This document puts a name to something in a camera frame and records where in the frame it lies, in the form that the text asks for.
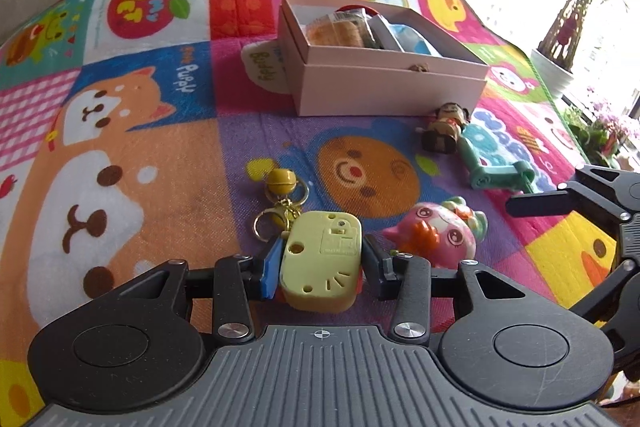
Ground blue and white packet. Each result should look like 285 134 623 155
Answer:
372 14 436 56

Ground wooden doll figure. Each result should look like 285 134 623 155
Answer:
420 103 472 155

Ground yellow toy keychain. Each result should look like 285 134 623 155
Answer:
252 169 366 312

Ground green toy scooter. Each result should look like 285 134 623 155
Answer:
460 124 543 195

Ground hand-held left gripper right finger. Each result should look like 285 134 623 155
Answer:
361 234 543 344

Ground pink cardboard box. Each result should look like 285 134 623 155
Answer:
277 0 490 118

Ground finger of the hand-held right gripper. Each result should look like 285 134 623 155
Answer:
505 164 640 219
570 257 640 358

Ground pink flowering plants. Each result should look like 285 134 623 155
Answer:
565 92 640 168

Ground white plant pot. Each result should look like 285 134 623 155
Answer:
530 48 576 100

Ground colourful cartoon play mat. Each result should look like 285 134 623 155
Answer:
0 0 626 427

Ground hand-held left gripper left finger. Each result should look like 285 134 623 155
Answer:
97 237 285 344

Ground pink owl toy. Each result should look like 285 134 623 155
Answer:
382 197 488 270

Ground bread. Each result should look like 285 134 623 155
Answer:
306 11 373 50

